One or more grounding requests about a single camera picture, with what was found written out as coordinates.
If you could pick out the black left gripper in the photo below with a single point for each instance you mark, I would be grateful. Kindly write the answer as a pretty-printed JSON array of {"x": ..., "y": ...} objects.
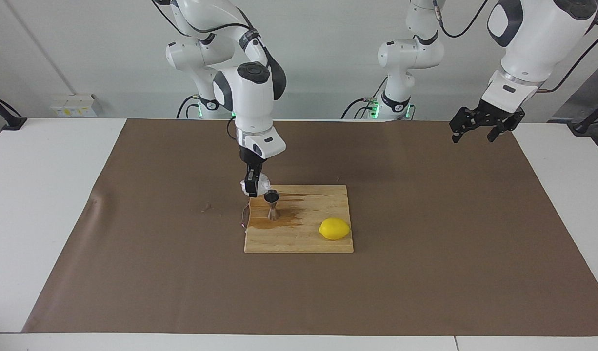
[{"x": 496, "y": 113}]

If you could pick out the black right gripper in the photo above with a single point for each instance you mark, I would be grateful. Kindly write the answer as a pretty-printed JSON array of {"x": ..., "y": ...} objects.
[{"x": 251, "y": 160}]

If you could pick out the small clear plastic cup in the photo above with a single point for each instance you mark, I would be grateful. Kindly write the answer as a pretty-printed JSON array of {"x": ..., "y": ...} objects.
[{"x": 264, "y": 184}]

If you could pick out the steel double jigger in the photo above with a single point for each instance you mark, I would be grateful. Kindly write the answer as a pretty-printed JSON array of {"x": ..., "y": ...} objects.
[{"x": 273, "y": 212}]

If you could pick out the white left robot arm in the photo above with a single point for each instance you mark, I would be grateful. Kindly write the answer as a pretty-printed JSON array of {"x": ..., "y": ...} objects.
[{"x": 538, "y": 34}]

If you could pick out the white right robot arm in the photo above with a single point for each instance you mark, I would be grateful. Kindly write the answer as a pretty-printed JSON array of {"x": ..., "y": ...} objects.
[{"x": 252, "y": 97}]

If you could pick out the wooden cutting board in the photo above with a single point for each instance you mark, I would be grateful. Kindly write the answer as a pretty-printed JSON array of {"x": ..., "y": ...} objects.
[{"x": 299, "y": 239}]

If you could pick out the yellow lemon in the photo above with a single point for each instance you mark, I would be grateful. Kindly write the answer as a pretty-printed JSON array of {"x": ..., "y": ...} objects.
[{"x": 334, "y": 229}]

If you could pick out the brown paper table mat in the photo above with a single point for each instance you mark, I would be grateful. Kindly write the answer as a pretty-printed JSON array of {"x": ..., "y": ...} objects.
[{"x": 133, "y": 268}]

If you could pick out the white yellow socket box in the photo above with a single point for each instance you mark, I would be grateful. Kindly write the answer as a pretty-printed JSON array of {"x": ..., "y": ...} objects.
[{"x": 74, "y": 106}]

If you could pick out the black camera stand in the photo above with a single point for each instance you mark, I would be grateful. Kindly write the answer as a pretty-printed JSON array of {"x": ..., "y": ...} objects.
[
  {"x": 584, "y": 127},
  {"x": 13, "y": 122}
]

